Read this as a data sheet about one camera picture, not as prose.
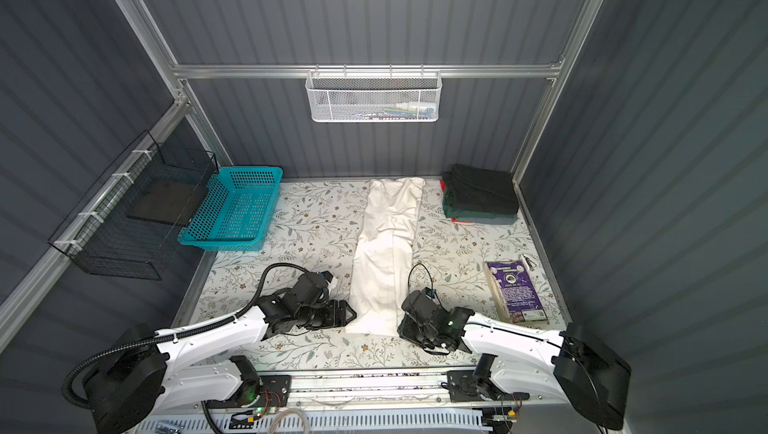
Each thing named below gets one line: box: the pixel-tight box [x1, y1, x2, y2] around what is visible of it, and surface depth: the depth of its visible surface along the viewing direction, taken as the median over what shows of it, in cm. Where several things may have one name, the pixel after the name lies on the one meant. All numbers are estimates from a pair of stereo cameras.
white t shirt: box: [346, 177, 425, 336], surface depth 99 cm
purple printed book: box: [483, 260, 548, 324], surface depth 90 cm
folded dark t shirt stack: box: [440, 164, 520, 225], surface depth 107 cm
